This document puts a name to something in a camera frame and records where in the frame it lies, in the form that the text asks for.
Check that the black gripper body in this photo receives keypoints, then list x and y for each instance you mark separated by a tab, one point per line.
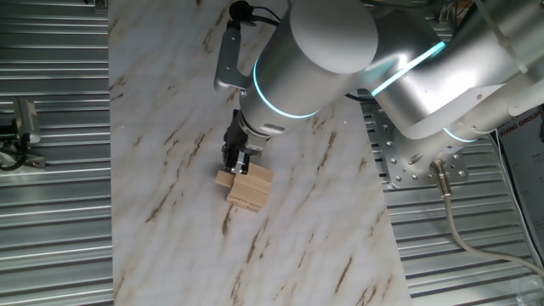
236	134

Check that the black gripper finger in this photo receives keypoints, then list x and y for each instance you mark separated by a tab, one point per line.
228	160
243	163

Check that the protruding wooden Jenga block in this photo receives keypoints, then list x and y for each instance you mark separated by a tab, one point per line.
223	180

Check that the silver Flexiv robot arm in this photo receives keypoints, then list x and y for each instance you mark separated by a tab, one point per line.
331	42

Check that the marble pattern table mat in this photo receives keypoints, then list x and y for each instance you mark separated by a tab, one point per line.
170	234

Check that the printed white poster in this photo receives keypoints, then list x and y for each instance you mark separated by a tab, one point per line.
523	161

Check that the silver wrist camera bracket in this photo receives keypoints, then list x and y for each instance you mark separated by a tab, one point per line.
227	59

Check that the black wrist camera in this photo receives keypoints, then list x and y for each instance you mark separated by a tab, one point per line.
240	9

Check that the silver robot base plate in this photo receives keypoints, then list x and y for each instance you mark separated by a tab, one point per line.
404	180

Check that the metal camera mount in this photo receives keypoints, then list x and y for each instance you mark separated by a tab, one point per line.
34	161

